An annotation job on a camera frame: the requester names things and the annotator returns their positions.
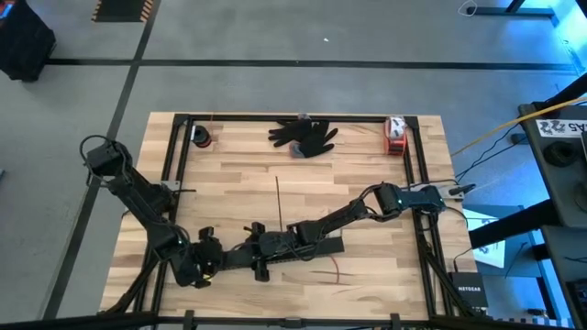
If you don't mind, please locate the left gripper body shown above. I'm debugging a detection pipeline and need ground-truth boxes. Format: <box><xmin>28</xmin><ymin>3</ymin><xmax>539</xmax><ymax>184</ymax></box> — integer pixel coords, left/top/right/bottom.
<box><xmin>190</xmin><ymin>225</ymin><xmax>226</xmax><ymax>279</ymax></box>

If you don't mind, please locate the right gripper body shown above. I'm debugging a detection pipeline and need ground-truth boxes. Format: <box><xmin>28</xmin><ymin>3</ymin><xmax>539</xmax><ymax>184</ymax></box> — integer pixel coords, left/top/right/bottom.
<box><xmin>245</xmin><ymin>221</ymin><xmax>302</xmax><ymax>263</ymax></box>

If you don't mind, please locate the black zip tie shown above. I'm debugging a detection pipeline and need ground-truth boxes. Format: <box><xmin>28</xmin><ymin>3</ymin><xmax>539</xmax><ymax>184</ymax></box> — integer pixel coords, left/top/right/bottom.
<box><xmin>274</xmin><ymin>175</ymin><xmax>284</xmax><ymax>233</ymax></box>

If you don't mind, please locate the black duct cover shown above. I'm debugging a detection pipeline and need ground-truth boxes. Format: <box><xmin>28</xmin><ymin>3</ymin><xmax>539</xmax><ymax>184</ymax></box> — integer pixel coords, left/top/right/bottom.
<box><xmin>238</xmin><ymin>236</ymin><xmax>346</xmax><ymax>270</ymax></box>

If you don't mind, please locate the black work glove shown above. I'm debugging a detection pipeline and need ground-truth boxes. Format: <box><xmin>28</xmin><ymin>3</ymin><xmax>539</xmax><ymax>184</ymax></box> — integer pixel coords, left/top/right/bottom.
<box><xmin>288</xmin><ymin>121</ymin><xmax>339</xmax><ymax>160</ymax></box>
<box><xmin>267</xmin><ymin>119</ymin><xmax>317</xmax><ymax>149</ymax></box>

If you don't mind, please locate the black roll on red base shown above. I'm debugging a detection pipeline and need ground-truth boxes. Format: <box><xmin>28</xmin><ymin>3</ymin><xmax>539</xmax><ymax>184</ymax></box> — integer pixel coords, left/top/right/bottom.
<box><xmin>189</xmin><ymin>124</ymin><xmax>213</xmax><ymax>149</ymax></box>

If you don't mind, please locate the orange tape dispenser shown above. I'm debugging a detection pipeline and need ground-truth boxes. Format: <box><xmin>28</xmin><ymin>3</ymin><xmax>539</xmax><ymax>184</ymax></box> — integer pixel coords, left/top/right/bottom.
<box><xmin>382</xmin><ymin>115</ymin><xmax>409</xmax><ymax>157</ymax></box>

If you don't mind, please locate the black clamp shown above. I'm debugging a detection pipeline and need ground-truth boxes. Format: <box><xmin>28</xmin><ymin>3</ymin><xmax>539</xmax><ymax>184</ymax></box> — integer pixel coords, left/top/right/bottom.
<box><xmin>447</xmin><ymin>181</ymin><xmax>478</xmax><ymax>198</ymax></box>

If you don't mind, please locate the white paper sheet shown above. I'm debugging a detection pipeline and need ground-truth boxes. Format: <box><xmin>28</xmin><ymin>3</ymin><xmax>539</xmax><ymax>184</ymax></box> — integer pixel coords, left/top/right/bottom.
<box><xmin>460</xmin><ymin>206</ymin><xmax>506</xmax><ymax>270</ymax></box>

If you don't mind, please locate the black table leg beam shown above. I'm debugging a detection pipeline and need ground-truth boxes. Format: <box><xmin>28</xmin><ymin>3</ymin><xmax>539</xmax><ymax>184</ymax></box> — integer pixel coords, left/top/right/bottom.
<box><xmin>467</xmin><ymin>198</ymin><xmax>563</xmax><ymax>251</ymax></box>

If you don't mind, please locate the black mat with orange stripes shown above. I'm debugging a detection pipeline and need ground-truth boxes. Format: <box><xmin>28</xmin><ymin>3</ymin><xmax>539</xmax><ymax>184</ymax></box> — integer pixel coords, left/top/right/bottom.
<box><xmin>90</xmin><ymin>0</ymin><xmax>155</xmax><ymax>24</ymax></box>

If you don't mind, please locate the black storage crate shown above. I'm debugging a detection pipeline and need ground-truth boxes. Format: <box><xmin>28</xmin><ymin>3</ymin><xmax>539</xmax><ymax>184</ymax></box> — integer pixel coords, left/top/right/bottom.
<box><xmin>0</xmin><ymin>0</ymin><xmax>57</xmax><ymax>83</ymax></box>

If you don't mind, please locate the dark grey side table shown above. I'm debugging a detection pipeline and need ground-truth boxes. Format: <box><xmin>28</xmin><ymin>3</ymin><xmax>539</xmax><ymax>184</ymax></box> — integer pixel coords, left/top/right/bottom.
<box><xmin>517</xmin><ymin>98</ymin><xmax>587</xmax><ymax>229</ymax></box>

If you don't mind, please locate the black spool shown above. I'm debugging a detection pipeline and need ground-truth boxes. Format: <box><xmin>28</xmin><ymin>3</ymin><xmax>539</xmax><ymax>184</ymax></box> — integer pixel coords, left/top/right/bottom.
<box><xmin>543</xmin><ymin>140</ymin><xmax>575</xmax><ymax>169</ymax></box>

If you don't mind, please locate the white printed label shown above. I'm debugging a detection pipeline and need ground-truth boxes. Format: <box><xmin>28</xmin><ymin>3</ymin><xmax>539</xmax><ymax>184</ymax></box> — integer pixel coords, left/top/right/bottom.
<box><xmin>535</xmin><ymin>117</ymin><xmax>587</xmax><ymax>139</ymax></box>

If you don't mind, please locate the black desk base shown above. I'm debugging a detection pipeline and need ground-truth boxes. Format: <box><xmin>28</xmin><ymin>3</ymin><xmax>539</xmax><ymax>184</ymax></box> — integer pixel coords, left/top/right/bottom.
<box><xmin>466</xmin><ymin>0</ymin><xmax>561</xmax><ymax>20</ymax></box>

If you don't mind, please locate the black aluminium table frame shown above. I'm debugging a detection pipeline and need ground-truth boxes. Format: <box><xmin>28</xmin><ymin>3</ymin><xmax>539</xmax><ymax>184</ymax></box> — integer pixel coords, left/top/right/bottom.
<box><xmin>0</xmin><ymin>112</ymin><xmax>587</xmax><ymax>330</ymax></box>

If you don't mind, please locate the black Netgear network switch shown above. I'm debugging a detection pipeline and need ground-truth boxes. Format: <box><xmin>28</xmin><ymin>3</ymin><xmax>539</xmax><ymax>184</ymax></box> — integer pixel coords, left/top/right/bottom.
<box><xmin>447</xmin><ymin>270</ymin><xmax>490</xmax><ymax>310</ymax></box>

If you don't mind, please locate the thick yellow cable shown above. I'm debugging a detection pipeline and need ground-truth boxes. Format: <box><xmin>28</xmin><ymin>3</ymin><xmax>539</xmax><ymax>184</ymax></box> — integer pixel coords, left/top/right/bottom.
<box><xmin>451</xmin><ymin>94</ymin><xmax>587</xmax><ymax>158</ymax></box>

